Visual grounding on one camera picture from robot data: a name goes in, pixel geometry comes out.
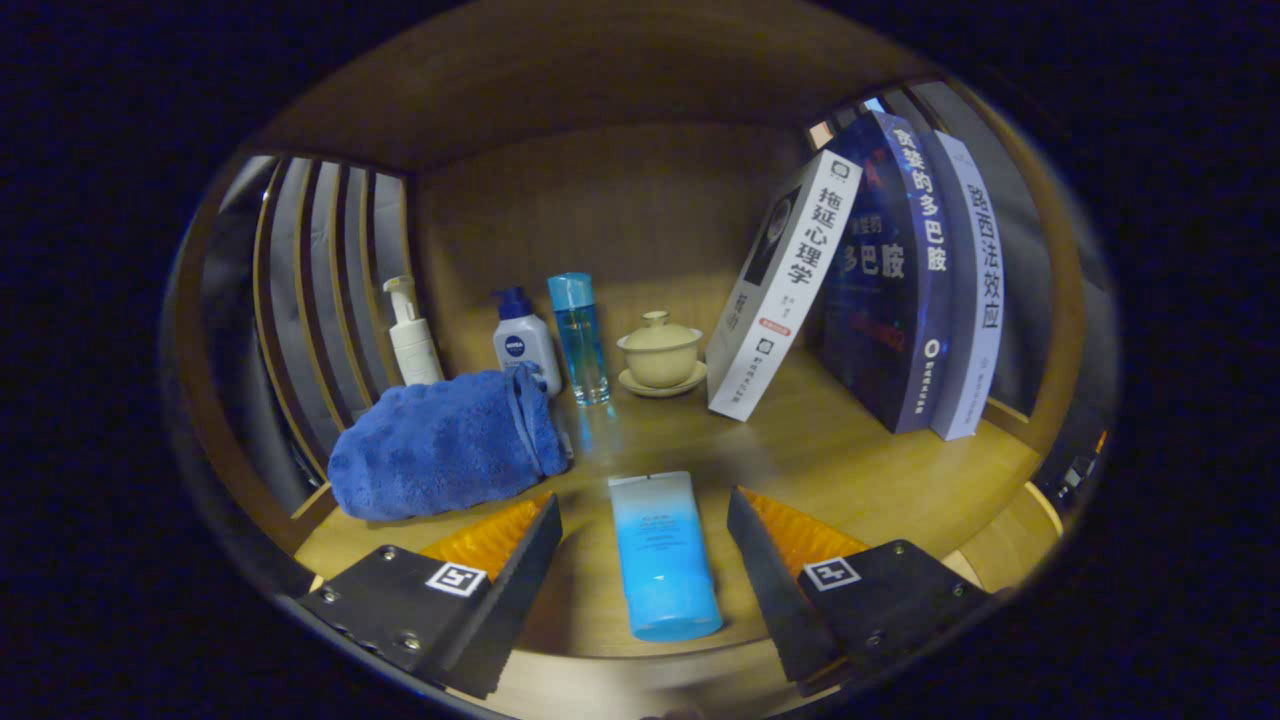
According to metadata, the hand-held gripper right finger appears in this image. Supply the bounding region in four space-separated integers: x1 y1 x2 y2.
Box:
727 486 996 698

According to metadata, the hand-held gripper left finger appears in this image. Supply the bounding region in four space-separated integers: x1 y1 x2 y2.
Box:
290 492 564 701

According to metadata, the blue white cosmetic tube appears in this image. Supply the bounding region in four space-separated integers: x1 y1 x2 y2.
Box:
608 471 724 643

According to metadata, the wooden drawer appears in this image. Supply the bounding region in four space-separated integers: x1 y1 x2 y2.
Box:
440 485 1066 720

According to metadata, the wooden countertop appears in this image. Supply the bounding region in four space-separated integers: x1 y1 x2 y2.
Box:
295 350 1046 661

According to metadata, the wooden cabinet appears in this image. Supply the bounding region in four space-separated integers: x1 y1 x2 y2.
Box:
160 0 1116 720

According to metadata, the blue rolled towel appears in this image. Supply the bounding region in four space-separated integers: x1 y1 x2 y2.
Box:
327 362 571 523

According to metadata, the beige lidded tea cup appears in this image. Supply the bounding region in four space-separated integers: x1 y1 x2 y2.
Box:
616 310 708 399

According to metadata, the white bottle with blue cap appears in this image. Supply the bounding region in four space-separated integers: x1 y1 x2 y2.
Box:
492 287 563 398

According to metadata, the white pump bottle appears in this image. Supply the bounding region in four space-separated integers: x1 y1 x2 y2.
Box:
383 276 446 389

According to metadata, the clear blue bottle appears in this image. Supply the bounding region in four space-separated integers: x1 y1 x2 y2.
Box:
546 272 612 406

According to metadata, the white book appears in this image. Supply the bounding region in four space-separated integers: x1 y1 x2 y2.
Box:
705 150 864 423

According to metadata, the dark blue book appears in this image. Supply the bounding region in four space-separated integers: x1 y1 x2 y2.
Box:
820 110 953 435

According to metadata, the spare black orange gripper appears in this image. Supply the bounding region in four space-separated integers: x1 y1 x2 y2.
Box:
1055 428 1111 493

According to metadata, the pale lavender book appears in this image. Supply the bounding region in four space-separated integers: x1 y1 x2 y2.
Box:
930 130 1005 442

